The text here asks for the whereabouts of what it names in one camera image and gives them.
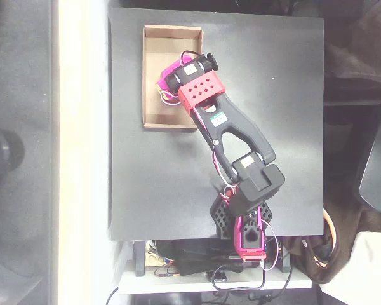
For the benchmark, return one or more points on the magenta gripper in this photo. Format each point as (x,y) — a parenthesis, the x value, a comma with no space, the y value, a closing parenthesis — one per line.
(162,84)

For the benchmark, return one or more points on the black lattice robot base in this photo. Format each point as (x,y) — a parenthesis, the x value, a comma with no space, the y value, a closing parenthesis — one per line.
(220,219)

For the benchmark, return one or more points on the cardboard box tray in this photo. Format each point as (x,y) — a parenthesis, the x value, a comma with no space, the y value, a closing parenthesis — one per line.
(155,47)

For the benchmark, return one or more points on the light wooden piece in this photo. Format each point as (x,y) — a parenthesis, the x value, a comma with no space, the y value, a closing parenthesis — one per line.
(152,259)

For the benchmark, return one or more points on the small circuit board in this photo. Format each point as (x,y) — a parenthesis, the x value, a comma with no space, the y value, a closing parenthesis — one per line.
(163,274)

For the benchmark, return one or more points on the white shelf board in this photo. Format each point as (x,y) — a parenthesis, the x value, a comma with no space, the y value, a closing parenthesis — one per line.
(177,284)

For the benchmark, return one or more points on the small black usb adapter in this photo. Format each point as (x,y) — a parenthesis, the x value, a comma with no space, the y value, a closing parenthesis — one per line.
(219,277)

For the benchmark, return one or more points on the dark brown cloth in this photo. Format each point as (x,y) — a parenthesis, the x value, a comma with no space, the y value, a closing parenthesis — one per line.
(358,38)

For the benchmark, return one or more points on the dark motor controller board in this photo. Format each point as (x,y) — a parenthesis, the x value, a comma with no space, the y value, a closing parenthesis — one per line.
(274,254)

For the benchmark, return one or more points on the grey office chair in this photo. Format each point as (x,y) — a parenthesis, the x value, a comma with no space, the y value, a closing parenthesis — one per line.
(376,165)

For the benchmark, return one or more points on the brown jacket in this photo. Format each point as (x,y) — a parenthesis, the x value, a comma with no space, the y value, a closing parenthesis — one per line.
(339,263)

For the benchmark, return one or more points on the white cloth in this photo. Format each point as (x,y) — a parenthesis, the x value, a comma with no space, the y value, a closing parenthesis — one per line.
(368,270)

